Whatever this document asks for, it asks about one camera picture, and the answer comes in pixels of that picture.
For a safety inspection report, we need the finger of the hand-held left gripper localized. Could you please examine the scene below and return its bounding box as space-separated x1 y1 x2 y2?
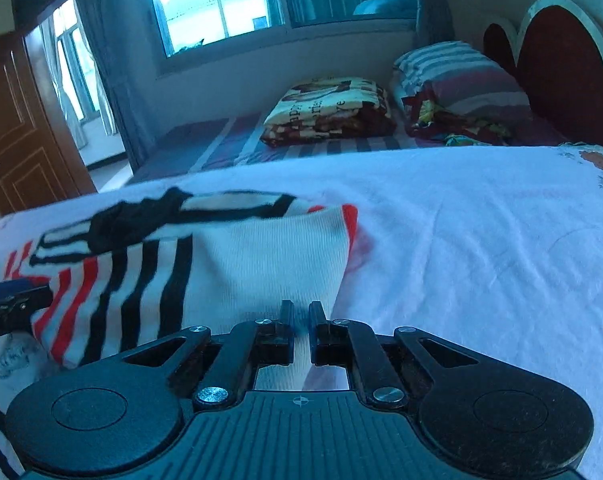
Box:
0 282 53 343

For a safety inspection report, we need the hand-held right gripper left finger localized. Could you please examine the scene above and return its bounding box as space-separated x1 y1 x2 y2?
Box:
118 301 296 406

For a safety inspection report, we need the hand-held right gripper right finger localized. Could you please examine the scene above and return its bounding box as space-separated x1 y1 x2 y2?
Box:
309 301 482 406

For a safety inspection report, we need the striped knit sweater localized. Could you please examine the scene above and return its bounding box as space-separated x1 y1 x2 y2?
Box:
0 187 359 480

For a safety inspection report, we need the brown wooden door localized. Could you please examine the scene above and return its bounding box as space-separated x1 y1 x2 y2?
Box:
0 30 97 216

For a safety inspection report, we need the white floral bedsheet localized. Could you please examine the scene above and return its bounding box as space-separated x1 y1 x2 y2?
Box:
0 142 603 480

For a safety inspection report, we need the striped purple bedsheet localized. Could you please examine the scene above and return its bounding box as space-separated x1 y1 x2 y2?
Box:
131 110 572 186

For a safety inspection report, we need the folded printed blanket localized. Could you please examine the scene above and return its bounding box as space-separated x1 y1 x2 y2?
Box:
260 76 398 148

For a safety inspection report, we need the long grey curtain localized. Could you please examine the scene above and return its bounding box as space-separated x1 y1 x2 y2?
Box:
68 0 157 171

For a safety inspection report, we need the colourful crumpled cloth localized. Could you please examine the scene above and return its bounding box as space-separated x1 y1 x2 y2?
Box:
404 87 512 147

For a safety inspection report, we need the striped pillow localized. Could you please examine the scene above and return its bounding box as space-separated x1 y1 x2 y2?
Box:
392 40 532 111

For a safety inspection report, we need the window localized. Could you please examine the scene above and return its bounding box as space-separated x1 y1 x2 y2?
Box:
144 0 422 58

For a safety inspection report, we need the short grey curtain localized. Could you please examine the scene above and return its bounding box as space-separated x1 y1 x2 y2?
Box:
411 0 455 46

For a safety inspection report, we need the heart-shaped red headboard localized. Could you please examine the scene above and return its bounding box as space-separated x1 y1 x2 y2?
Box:
483 0 603 148

